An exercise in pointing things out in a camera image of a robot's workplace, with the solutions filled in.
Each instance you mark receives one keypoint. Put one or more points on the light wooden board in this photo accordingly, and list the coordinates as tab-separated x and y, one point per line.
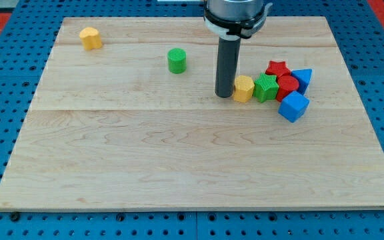
113	130

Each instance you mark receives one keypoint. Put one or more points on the red cylinder block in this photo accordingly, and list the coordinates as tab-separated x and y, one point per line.
286	84

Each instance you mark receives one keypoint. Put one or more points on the yellow heart block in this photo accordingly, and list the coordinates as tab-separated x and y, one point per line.
90	38

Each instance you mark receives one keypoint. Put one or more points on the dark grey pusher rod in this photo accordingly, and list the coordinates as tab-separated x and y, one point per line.
227	58

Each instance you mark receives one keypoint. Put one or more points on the green star block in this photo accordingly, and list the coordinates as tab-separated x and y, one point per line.
266	87

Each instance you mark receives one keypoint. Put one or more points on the yellow hexagon block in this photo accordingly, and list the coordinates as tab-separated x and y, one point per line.
243	88

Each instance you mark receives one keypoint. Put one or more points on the grey robot arm flange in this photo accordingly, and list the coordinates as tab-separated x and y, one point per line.
235	19

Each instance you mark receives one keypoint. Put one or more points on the blue triangle block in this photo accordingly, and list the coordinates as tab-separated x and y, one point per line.
304	78

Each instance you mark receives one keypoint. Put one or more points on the blue cube block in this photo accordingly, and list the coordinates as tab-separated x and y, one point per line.
293	106

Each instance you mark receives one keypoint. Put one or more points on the red star block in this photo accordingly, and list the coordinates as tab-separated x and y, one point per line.
277	68

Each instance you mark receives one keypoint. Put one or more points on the green cylinder block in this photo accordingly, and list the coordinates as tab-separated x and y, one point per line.
177	60

